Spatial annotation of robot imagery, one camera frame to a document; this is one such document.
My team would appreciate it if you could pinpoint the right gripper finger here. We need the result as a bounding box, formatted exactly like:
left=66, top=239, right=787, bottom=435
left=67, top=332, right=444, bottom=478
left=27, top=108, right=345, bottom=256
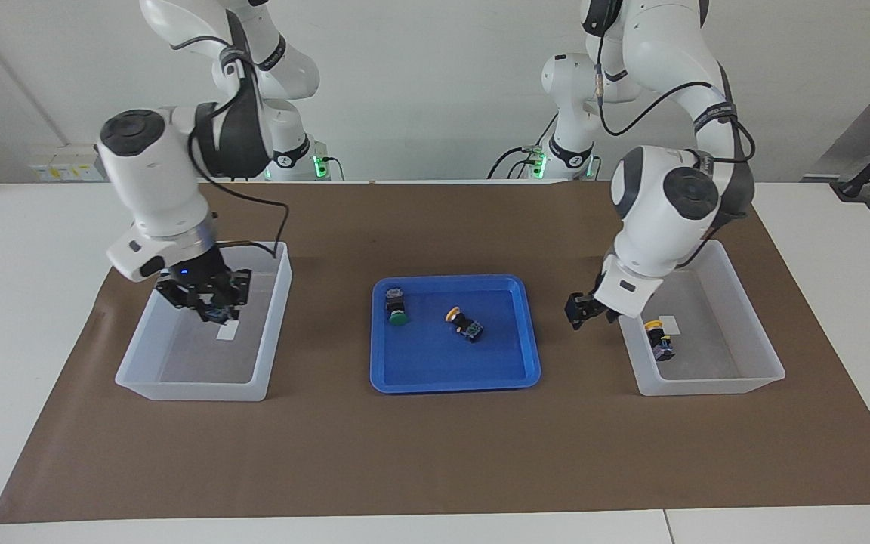
left=156, top=281, right=209, bottom=323
left=212, top=268, right=252, bottom=324

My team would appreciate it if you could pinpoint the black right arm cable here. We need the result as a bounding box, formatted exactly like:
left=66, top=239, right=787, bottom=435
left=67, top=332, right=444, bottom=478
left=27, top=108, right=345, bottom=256
left=171, top=34, right=290, bottom=261

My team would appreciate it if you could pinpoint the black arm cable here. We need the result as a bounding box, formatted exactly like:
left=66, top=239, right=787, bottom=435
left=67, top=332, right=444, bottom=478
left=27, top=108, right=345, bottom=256
left=592, top=23, right=757, bottom=269
left=171, top=34, right=290, bottom=261

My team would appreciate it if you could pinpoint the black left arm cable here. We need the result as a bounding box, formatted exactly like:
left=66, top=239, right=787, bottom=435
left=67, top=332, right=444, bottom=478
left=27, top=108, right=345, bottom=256
left=592, top=23, right=757, bottom=269

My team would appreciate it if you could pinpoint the brown paper mat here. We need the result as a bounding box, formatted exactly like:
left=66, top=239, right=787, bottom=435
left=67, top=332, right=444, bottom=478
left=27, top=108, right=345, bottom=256
left=0, top=180, right=870, bottom=524

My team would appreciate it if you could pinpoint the translucent white plastic box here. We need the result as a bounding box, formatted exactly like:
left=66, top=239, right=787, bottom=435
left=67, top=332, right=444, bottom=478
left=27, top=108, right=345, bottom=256
left=604, top=240, right=787, bottom=397
left=115, top=240, right=294, bottom=402

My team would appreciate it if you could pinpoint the white wall outlet box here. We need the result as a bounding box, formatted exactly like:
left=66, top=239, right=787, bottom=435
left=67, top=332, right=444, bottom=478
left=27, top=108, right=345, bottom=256
left=27, top=144, right=107, bottom=182

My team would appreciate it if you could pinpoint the blue plastic tray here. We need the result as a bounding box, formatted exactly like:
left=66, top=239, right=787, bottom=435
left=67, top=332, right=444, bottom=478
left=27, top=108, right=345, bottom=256
left=370, top=274, right=541, bottom=394

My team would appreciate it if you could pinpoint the yellow push button switch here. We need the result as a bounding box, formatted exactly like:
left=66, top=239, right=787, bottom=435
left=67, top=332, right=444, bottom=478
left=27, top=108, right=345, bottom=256
left=644, top=320, right=676, bottom=362
left=444, top=306, right=485, bottom=345

